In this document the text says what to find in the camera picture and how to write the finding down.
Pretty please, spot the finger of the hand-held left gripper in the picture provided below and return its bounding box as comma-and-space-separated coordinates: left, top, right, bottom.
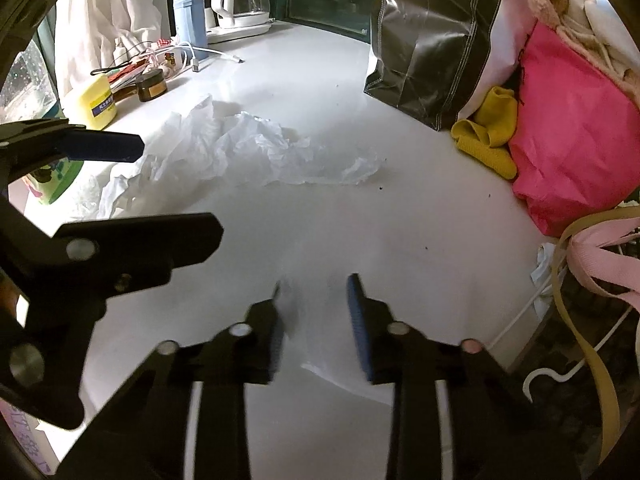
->
0, 195, 224, 431
0, 119, 146, 183

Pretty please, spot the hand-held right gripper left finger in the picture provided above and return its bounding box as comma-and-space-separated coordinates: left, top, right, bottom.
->
55, 280, 286, 480

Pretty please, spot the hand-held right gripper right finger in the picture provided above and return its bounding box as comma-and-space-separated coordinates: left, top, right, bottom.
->
346, 272, 583, 480

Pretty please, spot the white plastic sheet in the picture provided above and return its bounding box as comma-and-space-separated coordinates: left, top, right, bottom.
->
97, 94, 388, 221

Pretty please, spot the yellow plastic jar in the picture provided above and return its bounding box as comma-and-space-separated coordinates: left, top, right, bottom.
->
65, 74, 118, 131

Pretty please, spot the green printed container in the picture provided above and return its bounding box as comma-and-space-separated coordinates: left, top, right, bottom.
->
25, 157, 85, 206

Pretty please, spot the amber glass jar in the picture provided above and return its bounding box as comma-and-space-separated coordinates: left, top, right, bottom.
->
136, 69, 168, 102

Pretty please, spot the pile of packets and ribbons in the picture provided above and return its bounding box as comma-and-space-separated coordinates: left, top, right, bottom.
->
107, 37, 191, 93

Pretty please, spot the white curtain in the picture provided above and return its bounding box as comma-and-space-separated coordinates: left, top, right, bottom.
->
55, 0, 173, 98

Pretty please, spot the light blue thermos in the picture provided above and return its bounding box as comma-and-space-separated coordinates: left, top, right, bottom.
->
172, 0, 210, 61

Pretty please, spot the white kettle base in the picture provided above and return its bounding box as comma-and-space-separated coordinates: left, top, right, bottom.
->
205, 17, 276, 45

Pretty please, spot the white clothes hanger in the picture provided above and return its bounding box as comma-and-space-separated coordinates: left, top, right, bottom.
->
522, 367, 586, 401

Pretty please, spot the yellow cloth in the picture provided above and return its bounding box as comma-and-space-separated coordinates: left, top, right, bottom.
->
451, 86, 519, 181

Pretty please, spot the pink bag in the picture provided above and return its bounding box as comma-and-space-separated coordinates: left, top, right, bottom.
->
507, 20, 640, 238

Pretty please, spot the black stitched tote bag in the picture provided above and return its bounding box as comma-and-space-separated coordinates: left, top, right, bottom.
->
364, 0, 538, 132

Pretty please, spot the cream plush fabric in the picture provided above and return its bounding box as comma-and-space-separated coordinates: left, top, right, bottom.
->
530, 0, 640, 91

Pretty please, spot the black cord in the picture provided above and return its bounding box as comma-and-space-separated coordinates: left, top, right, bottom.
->
90, 42, 151, 77

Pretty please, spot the white cable with wide plug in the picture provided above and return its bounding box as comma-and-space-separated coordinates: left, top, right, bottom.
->
165, 42, 203, 72

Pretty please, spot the beige strap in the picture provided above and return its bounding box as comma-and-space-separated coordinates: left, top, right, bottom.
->
550, 205, 640, 466

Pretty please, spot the pink strap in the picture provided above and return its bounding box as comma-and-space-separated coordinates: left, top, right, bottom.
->
570, 220, 640, 306

